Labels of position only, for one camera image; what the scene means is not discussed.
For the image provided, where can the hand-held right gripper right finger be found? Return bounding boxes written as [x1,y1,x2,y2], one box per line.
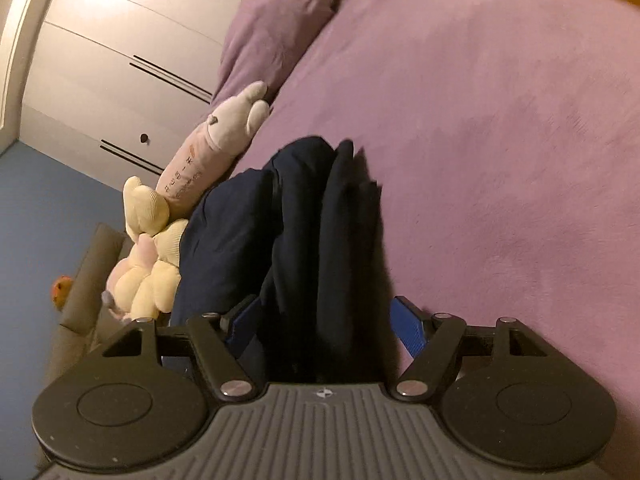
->
[389,296,540,402]

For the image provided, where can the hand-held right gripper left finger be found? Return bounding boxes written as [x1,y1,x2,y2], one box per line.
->
[101,296,261,402]

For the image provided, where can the navy blue sweater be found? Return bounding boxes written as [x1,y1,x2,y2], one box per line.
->
[169,135,402,387]

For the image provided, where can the cream plush toy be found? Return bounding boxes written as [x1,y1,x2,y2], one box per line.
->
[122,175,190,320]

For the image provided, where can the pink plush toy grey feet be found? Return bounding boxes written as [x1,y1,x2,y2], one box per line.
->
[101,234,157,325]

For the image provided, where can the grey-brown sofa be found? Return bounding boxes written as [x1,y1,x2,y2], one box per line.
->
[46,223,137,378]

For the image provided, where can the long pink plush rabbit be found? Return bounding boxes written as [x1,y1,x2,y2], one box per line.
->
[155,81,271,212]

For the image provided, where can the orange plush toy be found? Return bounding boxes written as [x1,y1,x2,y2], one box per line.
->
[51,275,74,311]

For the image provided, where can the purple bed sheet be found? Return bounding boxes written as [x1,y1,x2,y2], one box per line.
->
[227,0,640,413]

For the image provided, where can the purple pillow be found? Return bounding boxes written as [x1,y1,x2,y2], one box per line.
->
[212,0,342,107]

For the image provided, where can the white wardrobe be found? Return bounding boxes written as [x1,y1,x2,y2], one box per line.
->
[0,0,353,177]

